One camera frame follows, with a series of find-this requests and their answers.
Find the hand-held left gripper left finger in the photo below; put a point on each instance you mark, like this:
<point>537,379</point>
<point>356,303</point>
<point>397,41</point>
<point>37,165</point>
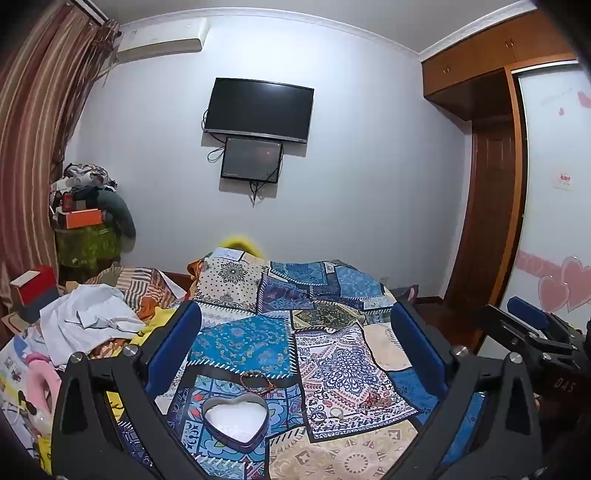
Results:
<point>178,341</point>

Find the yellow object behind bed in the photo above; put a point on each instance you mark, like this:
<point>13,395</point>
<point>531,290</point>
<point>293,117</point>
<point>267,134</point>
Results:
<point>238,242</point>

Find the heart-shaped metal tin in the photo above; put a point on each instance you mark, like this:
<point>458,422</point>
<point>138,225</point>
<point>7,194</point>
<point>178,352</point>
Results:
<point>235,420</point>

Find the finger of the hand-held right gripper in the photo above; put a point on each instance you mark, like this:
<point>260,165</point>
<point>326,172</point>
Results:
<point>526,308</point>
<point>512,330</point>

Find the patchwork patterned blanket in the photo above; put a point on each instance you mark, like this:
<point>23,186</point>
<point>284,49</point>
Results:
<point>249,344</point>

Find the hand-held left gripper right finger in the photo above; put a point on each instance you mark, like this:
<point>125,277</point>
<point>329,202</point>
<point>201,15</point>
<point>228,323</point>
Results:
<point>415,341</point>

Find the black wall television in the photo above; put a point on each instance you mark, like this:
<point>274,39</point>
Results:
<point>258,108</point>

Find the grey plush pillow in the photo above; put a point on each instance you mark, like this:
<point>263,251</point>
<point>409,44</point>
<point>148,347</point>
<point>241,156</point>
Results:
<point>117,210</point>

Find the small black wall monitor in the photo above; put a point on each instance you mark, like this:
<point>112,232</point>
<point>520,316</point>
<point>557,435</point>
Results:
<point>251,157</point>

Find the white air conditioner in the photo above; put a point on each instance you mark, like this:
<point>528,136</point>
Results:
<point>161,44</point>

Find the cartoon print sheet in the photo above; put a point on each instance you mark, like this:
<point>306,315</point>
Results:
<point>14,369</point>

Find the wooden wardrobe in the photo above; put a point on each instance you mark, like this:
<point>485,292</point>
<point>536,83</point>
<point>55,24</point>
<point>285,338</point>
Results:
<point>480,60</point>

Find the pile of clothes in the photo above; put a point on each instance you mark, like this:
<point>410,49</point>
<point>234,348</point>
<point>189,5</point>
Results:
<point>85,174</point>

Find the striped brown curtain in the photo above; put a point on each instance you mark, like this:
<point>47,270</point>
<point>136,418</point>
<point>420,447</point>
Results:
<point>41,115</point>

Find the white cloth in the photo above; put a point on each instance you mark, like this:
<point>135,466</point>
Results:
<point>87,318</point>

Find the pink plush toy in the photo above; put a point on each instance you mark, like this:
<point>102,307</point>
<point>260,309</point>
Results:
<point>41,383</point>

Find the red and white sticker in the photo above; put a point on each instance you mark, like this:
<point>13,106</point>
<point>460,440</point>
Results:
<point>564,180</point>

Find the green patterned bag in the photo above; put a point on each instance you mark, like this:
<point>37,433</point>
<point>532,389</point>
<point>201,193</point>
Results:
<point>85,247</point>

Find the orange striped quilt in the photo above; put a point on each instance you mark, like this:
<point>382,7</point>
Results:
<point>138,281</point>

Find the white door with pink hearts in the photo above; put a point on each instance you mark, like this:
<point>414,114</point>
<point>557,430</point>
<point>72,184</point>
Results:
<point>549,138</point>

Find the orange box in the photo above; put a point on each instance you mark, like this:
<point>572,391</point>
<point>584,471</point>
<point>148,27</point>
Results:
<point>83,218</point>

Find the red box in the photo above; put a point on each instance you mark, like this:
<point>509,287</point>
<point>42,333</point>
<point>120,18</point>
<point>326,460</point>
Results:
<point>39,286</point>

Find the yellow printed cloth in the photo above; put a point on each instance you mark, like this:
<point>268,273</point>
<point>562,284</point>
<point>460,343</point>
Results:
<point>154,323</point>

